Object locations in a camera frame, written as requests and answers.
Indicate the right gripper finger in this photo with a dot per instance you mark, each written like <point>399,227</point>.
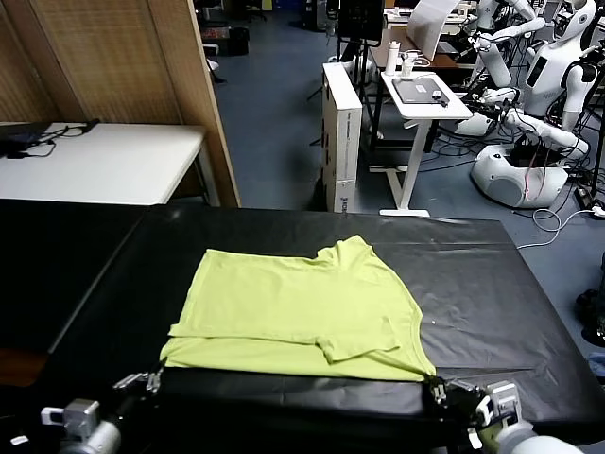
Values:
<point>440,396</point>
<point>433,382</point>

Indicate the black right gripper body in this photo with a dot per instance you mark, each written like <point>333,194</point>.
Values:
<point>463,402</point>

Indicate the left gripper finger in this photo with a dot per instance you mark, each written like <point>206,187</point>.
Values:
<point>131,381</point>
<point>154,378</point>

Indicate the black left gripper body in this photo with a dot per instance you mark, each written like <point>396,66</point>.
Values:
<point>137,404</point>

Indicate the yellow-green printed t-shirt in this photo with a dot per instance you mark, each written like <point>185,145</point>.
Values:
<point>293,302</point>

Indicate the small white robot base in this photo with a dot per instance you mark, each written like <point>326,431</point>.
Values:
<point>472,124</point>

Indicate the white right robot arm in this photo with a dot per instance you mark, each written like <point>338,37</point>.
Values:
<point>520,442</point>

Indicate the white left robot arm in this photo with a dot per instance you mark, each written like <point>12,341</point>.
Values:
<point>97,437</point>

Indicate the large white robot base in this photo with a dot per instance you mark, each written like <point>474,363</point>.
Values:
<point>506,175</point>

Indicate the wrinkled black table cover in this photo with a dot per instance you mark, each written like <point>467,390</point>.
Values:
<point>472,293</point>

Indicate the smooth black table cover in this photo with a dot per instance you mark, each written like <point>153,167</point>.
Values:
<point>47,265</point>

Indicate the white rectangular table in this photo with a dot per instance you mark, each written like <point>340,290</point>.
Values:
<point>108,161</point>

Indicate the black power strip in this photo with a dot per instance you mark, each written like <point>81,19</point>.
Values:
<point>583,196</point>

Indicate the black laptop bag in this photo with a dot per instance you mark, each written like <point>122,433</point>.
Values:
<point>19,134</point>

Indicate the small white standing desk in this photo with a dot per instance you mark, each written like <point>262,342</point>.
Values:
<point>425,110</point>

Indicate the black tripod stand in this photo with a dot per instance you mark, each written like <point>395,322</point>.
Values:
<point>599,156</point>

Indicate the small black device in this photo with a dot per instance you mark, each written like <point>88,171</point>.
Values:
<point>440,98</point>

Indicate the grey closed laptop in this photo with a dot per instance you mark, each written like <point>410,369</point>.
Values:
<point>416,90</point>

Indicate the tall white cardboard box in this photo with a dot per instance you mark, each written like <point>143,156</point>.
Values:
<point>340,94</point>

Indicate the white cup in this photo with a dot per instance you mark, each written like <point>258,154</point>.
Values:
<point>407,66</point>

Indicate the wooden partition screen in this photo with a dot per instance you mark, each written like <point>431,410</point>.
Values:
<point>118,61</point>

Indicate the brown wooden desk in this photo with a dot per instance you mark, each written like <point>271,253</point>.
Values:
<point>444,61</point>

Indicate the white humanoid robot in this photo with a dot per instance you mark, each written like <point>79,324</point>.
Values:
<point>543,75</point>
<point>494,66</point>

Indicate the white water bottle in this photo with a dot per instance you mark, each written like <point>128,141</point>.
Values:
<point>390,59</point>

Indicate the black waste bin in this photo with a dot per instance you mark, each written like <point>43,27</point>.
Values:
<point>238,40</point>

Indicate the white curved panel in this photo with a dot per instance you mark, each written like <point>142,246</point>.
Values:
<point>425,28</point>

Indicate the black monitor on tripod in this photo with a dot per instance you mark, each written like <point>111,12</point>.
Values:
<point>359,19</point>

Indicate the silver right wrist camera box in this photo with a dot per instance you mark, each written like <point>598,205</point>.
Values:
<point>501,402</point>

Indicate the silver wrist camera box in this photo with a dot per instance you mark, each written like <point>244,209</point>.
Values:
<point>78,416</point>
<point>501,402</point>

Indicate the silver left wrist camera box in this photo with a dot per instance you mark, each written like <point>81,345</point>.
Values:
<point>78,416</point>

